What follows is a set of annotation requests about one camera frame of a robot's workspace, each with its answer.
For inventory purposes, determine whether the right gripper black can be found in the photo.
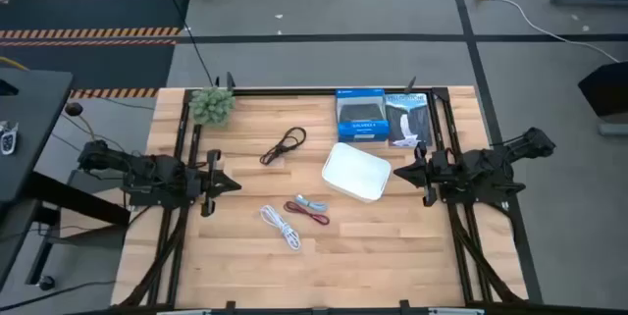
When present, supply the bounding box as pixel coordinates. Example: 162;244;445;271
392;140;445;208

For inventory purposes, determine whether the translucent white plastic container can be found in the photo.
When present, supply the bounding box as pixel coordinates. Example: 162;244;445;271
320;141;393;204

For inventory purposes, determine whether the silver car key fob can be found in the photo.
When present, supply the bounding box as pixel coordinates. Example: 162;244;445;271
0;120;21;156

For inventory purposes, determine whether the black hazard striped floor mat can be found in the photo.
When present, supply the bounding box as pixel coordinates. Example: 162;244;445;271
0;0;193;101

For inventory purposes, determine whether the black office desk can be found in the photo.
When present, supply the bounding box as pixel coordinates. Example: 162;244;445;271
0;67;131;290

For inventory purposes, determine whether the grey USB cable bundle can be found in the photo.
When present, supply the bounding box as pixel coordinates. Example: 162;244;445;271
293;193;330;214

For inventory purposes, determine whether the black angular box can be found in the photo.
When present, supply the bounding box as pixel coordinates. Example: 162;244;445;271
577;60;628;121

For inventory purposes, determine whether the long black floor cable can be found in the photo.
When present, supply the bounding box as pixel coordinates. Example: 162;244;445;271
156;0;218;86

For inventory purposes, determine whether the black USB cable bundle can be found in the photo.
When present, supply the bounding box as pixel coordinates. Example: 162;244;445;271
259;126;308;167

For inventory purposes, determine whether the white floor extension cable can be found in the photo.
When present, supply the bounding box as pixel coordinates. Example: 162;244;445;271
489;0;622;64

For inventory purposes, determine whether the white USB cable bundle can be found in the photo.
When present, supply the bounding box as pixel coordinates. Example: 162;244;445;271
258;204;302;252

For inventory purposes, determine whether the red USB cable bundle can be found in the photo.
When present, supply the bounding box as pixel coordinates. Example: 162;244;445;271
283;200;332;227

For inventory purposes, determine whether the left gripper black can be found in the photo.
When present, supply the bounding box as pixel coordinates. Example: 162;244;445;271
194;150;242;219

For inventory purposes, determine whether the green succulent plant in pot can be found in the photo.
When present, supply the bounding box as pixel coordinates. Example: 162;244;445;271
188;85;237;128

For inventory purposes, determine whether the yellow hanging cable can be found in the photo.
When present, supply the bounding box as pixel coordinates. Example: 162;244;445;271
0;55;29;73

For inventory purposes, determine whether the grey floor base plate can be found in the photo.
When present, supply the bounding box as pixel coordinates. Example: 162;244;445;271
598;123;628;137

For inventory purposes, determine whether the blue game controller box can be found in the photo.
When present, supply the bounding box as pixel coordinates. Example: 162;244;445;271
335;87;392;144

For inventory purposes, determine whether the black aluminium table frame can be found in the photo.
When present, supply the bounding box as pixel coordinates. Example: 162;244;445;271
115;85;531;315

